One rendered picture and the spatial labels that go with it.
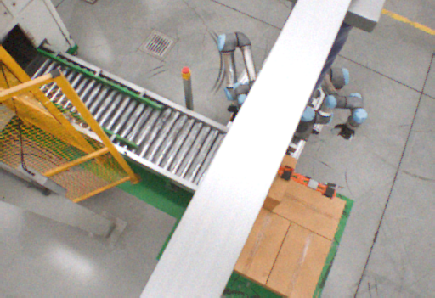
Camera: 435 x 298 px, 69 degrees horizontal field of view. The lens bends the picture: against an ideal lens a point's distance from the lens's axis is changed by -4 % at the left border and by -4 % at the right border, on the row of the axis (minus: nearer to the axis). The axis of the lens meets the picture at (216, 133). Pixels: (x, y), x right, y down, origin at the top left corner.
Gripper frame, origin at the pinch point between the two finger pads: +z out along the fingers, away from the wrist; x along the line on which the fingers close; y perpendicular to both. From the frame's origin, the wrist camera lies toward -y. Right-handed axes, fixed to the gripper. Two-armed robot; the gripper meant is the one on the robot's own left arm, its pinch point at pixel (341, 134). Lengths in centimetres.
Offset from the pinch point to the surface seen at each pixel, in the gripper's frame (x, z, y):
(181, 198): -99, 152, 67
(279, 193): -16, 58, 41
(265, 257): 0, 98, 85
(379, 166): 83, 152, -72
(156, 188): -128, 152, 71
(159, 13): -259, 152, -141
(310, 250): 33, 98, 61
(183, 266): -41, -153, 120
